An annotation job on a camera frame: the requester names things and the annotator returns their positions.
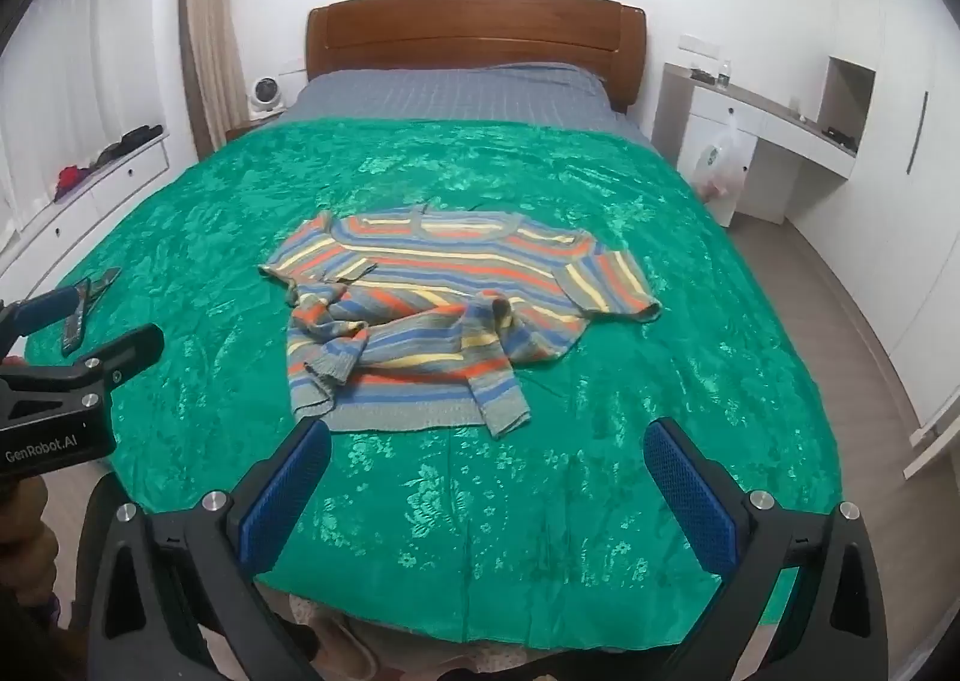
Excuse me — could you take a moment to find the dark clothes pile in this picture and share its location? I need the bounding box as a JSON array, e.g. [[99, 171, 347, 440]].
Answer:
[[90, 124, 166, 168]]

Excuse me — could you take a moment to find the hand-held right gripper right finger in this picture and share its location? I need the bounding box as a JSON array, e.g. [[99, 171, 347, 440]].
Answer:
[[645, 415, 892, 681]]

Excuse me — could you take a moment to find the striped knit sweater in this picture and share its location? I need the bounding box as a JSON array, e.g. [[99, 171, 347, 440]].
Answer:
[[257, 205, 665, 438]]

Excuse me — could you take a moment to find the white window bench cabinet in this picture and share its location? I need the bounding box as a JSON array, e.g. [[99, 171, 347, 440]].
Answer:
[[0, 126, 200, 277]]

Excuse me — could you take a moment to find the white plastic bag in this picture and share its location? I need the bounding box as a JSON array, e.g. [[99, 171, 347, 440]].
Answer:
[[690, 118, 751, 228]]

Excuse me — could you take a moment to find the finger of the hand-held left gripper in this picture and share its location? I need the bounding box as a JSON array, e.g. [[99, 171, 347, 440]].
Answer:
[[75, 323, 165, 398], [0, 267, 122, 356]]

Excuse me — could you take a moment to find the white sheer curtain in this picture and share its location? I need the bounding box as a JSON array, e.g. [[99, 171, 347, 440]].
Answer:
[[0, 0, 106, 217]]

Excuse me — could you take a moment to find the white desk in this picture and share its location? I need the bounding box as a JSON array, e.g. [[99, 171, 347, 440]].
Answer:
[[652, 62, 860, 226]]

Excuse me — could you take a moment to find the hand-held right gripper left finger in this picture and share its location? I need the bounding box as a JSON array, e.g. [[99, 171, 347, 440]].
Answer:
[[84, 417, 333, 681]]

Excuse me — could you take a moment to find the wooden nightstand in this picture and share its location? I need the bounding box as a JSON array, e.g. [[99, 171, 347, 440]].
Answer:
[[225, 118, 282, 142]]

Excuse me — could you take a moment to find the grey checked bed sheet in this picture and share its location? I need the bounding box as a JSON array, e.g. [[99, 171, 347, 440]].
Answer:
[[274, 62, 653, 146]]

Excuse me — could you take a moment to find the red cloth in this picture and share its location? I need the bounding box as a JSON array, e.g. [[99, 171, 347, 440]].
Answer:
[[54, 165, 92, 202]]

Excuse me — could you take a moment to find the beige curtain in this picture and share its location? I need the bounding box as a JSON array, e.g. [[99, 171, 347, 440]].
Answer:
[[182, 0, 245, 161]]

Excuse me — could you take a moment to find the wooden bed headboard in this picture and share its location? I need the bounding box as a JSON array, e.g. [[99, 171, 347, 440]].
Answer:
[[305, 0, 648, 116]]

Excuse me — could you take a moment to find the green floral satin blanket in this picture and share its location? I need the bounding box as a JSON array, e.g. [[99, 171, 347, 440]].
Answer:
[[22, 117, 845, 644]]

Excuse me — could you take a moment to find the small white fan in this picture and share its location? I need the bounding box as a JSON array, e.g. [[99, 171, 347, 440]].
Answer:
[[246, 75, 282, 121]]

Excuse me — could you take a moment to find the person's left forearm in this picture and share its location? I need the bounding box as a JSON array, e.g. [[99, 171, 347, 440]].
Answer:
[[0, 475, 61, 622]]

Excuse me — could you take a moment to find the white wardrobe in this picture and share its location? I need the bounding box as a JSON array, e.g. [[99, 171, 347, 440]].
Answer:
[[780, 0, 960, 479]]

